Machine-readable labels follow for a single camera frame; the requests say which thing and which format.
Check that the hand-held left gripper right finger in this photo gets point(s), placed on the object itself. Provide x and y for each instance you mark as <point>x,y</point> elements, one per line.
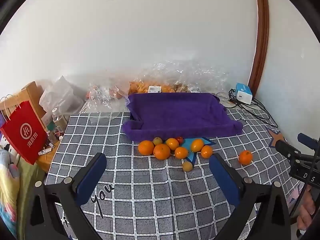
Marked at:
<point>225,177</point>

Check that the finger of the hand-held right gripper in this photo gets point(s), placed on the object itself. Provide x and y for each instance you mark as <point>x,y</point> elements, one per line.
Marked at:
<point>286,148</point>
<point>308,140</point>

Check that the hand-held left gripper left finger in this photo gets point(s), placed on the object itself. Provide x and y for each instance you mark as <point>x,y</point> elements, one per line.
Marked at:
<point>91,177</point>

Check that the small yellow fruit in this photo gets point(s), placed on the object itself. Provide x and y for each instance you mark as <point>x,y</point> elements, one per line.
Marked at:
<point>157,141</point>
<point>187,166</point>

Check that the oval small orange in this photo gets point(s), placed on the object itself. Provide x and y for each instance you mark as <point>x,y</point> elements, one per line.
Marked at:
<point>197,145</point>

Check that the small red fruit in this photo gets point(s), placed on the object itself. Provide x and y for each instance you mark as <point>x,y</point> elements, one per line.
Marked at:
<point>179,140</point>

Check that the large orange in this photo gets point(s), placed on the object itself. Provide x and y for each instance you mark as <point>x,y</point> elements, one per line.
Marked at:
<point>161,151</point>
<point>146,147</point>

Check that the purple towel lined tray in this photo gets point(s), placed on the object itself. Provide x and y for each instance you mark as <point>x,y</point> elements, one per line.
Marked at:
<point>180,115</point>

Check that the person's right hand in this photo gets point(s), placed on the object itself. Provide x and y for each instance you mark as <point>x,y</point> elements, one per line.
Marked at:
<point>307,212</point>

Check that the wooden side table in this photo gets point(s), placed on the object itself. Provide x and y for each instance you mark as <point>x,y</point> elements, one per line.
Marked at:
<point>47,161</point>

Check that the small white tube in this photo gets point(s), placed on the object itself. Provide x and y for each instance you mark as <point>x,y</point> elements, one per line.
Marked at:
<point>45,151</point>

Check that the brown bottle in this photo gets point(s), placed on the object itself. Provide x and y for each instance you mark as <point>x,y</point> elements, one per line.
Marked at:
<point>61,123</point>

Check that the white charger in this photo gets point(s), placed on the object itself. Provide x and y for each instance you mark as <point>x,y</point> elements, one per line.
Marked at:
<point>244,97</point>

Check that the clear bottle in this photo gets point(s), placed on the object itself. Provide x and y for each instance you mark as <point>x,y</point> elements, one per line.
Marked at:
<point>56,117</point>

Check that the red paper bag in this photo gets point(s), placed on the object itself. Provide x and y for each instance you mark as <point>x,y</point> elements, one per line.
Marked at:
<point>23,132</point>

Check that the crumpled clear plastic bag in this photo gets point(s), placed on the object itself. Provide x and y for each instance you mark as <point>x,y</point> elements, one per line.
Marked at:
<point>105,96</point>

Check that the colourful printed bedding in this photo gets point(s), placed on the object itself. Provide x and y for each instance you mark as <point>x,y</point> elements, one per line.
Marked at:
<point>7,187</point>

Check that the white plastic bag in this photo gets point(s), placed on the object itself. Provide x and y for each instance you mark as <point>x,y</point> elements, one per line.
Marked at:
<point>60,95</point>

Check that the clear bag of brown fruit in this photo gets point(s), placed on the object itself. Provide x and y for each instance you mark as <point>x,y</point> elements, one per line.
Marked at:
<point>182,88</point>

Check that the brown wooden door frame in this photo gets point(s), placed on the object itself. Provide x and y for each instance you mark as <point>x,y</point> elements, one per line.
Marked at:
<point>261,37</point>

